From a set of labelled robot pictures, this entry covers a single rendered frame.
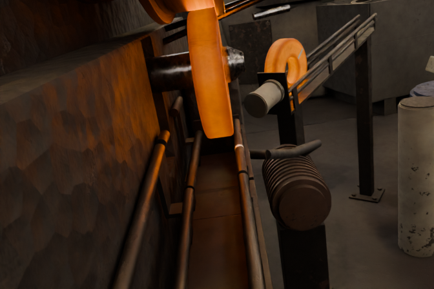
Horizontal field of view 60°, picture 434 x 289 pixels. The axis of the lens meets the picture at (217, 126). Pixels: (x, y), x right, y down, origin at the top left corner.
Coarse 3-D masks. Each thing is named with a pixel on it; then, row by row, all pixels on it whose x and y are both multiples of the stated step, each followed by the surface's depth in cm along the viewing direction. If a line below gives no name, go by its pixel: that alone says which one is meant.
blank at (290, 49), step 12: (276, 48) 89; (288, 48) 91; (300, 48) 95; (276, 60) 88; (288, 60) 96; (300, 60) 96; (288, 72) 98; (300, 72) 97; (288, 84) 93; (300, 84) 97
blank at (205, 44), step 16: (192, 16) 41; (208, 16) 41; (192, 32) 40; (208, 32) 39; (192, 48) 39; (208, 48) 39; (192, 64) 39; (208, 64) 38; (208, 80) 39; (224, 80) 39; (208, 96) 39; (224, 96) 39; (208, 112) 40; (224, 112) 40; (208, 128) 42; (224, 128) 42
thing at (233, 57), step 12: (228, 48) 44; (156, 60) 45; (168, 60) 44; (180, 60) 44; (228, 60) 44; (240, 60) 44; (156, 72) 44; (168, 72) 44; (180, 72) 44; (228, 72) 44; (240, 72) 45; (156, 84) 45; (168, 84) 45; (180, 84) 45; (192, 84) 45
